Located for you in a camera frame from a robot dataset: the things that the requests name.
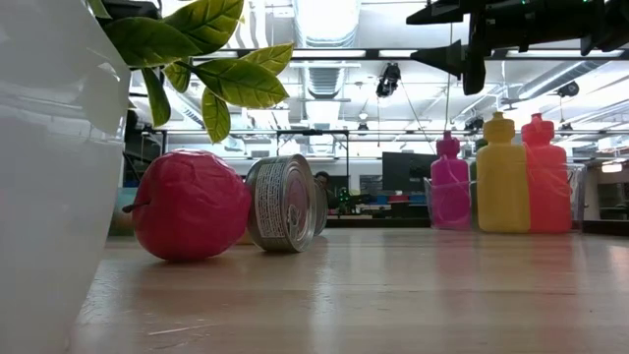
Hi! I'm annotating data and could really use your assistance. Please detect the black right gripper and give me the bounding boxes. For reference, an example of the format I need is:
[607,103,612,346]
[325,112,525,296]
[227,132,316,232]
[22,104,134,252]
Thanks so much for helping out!
[406,0,610,97]

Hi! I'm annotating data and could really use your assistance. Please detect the pink squeeze bottle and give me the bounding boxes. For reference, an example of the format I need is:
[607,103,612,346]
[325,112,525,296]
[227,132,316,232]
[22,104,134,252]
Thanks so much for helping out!
[430,130,472,231]

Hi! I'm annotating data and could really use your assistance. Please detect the yellow squeeze bottle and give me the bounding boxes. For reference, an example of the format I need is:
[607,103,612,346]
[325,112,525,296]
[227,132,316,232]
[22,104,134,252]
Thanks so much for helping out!
[475,111,533,234]

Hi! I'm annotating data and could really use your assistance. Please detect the orange squeeze bottle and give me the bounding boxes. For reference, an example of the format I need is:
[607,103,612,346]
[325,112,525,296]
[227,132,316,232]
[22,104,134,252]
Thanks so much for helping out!
[520,112,574,234]

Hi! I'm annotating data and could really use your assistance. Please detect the black background monitor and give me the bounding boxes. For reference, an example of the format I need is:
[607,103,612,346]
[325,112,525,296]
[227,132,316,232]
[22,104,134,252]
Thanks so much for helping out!
[381,151,438,196]

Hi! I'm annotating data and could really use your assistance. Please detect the person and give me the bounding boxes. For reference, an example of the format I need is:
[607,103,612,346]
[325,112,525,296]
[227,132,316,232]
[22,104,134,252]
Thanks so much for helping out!
[314,170,341,210]

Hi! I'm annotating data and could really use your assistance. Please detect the green label tin can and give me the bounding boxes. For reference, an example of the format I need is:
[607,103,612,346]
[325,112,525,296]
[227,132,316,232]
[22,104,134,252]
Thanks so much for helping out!
[313,179,330,237]

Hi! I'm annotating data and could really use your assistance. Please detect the green leafy plant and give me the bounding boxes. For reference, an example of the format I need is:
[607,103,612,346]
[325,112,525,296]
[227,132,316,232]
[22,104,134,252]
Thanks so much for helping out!
[86,0,295,145]

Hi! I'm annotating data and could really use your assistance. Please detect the small clear plastic bin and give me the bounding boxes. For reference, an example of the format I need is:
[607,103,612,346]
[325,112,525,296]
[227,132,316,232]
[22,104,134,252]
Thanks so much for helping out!
[424,161,589,233]

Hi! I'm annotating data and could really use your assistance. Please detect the white label tin can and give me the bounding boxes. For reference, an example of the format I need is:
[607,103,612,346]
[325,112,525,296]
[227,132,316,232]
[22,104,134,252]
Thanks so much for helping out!
[244,153,318,254]

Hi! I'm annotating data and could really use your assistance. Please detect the large red apple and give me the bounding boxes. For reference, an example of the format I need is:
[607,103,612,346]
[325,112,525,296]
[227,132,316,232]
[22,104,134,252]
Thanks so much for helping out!
[122,148,253,263]

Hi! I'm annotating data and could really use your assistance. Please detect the white plant pot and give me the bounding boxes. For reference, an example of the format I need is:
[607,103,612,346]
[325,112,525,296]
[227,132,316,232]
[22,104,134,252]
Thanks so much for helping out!
[0,0,132,354]

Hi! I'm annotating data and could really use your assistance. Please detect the black overhead camera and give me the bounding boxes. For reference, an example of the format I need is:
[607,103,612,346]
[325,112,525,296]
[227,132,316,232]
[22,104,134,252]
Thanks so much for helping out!
[374,62,402,99]

